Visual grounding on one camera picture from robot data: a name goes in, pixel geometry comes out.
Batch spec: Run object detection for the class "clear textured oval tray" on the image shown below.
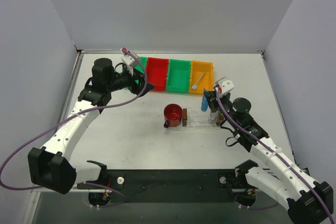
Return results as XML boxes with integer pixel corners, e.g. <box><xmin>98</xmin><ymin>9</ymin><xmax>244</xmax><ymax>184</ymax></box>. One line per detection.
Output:
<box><xmin>171</xmin><ymin>108</ymin><xmax>219</xmax><ymax>131</ymax></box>

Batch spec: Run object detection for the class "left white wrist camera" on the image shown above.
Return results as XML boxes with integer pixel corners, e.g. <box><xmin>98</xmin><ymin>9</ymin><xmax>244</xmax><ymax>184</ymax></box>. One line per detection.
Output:
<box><xmin>121</xmin><ymin>50</ymin><xmax>141</xmax><ymax>72</ymax></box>

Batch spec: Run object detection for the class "white toothbrush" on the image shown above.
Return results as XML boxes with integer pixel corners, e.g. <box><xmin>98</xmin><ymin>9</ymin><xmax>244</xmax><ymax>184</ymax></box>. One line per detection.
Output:
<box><xmin>192</xmin><ymin>72</ymin><xmax>205</xmax><ymax>90</ymax></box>

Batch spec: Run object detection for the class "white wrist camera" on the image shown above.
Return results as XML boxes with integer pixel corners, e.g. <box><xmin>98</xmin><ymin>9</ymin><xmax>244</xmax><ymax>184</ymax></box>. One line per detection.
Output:
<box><xmin>214</xmin><ymin>77</ymin><xmax>235</xmax><ymax>97</ymax></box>
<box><xmin>121</xmin><ymin>50</ymin><xmax>141</xmax><ymax>72</ymax></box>

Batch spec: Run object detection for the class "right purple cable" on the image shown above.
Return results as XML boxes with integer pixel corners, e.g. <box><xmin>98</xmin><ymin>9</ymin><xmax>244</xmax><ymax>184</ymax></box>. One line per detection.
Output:
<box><xmin>215</xmin><ymin>87</ymin><xmax>333</xmax><ymax>224</ymax></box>

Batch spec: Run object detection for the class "yellow bin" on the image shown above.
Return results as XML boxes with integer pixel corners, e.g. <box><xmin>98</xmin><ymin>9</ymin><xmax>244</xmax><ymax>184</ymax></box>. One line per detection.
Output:
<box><xmin>188</xmin><ymin>60</ymin><xmax>214</xmax><ymax>95</ymax></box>

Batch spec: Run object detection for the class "clear holder with wooden ends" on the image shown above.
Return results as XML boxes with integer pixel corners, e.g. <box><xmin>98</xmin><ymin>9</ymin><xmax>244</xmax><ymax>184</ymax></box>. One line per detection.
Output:
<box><xmin>185</xmin><ymin>108</ymin><xmax>222</xmax><ymax>130</ymax></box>

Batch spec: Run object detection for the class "blue toothbrush case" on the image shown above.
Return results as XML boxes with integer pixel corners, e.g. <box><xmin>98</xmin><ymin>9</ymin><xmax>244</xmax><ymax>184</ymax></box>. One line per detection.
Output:
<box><xmin>201</xmin><ymin>89</ymin><xmax>208</xmax><ymax>112</ymax></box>

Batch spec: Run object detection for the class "red bin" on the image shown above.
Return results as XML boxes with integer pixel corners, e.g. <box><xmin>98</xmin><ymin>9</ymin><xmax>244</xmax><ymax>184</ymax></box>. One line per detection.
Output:
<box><xmin>146</xmin><ymin>57</ymin><xmax>169</xmax><ymax>91</ymax></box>

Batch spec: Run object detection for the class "aluminium frame rail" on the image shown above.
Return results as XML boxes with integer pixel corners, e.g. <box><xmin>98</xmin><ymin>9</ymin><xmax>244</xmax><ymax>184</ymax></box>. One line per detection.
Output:
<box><xmin>32</xmin><ymin>184</ymin><xmax>105</xmax><ymax>193</ymax></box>

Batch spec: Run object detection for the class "red mug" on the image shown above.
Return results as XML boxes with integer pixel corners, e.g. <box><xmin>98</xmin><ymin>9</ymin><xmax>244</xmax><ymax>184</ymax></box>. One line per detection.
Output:
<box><xmin>163</xmin><ymin>103</ymin><xmax>183</xmax><ymax>128</ymax></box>

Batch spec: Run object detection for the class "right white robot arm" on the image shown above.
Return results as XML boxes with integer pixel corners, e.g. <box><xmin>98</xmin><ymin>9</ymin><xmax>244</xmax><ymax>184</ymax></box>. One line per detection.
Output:
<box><xmin>202</xmin><ymin>91</ymin><xmax>335</xmax><ymax>223</ymax></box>

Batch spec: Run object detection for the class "right green bin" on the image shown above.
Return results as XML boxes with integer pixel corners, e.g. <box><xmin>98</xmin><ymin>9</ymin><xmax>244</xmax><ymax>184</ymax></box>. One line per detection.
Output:
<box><xmin>166</xmin><ymin>59</ymin><xmax>191</xmax><ymax>93</ymax></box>

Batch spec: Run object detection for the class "left green bin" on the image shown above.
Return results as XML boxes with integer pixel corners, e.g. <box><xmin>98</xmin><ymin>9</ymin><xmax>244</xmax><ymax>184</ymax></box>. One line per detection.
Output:
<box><xmin>129</xmin><ymin>57</ymin><xmax>145</xmax><ymax>74</ymax></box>

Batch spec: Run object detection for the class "green bin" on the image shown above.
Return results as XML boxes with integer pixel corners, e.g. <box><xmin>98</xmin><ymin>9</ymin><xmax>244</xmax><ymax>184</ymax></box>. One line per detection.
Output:
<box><xmin>129</xmin><ymin>57</ymin><xmax>145</xmax><ymax>74</ymax></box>
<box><xmin>166</xmin><ymin>59</ymin><xmax>191</xmax><ymax>93</ymax></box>

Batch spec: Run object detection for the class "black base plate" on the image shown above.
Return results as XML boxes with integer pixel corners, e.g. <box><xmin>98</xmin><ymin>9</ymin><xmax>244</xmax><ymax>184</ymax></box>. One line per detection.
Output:
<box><xmin>76</xmin><ymin>168</ymin><xmax>263</xmax><ymax>204</ymax></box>

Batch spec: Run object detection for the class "purple cable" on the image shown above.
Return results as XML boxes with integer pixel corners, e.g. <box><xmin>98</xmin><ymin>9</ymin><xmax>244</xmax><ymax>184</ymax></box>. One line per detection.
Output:
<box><xmin>215</xmin><ymin>87</ymin><xmax>333</xmax><ymax>224</ymax></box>
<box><xmin>0</xmin><ymin>48</ymin><xmax>148</xmax><ymax>208</ymax></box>

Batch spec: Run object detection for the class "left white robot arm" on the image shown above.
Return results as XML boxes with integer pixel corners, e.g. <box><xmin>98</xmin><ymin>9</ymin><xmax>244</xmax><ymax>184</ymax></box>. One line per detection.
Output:
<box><xmin>28</xmin><ymin>52</ymin><xmax>154</xmax><ymax>194</ymax></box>

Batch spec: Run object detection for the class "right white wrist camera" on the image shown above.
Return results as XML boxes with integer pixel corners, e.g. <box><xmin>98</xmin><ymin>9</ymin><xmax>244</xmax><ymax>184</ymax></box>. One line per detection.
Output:
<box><xmin>214</xmin><ymin>77</ymin><xmax>235</xmax><ymax>97</ymax></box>

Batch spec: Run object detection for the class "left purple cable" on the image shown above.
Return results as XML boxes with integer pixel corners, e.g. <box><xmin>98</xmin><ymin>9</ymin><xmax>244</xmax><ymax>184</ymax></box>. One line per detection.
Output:
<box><xmin>0</xmin><ymin>48</ymin><xmax>148</xmax><ymax>208</ymax></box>

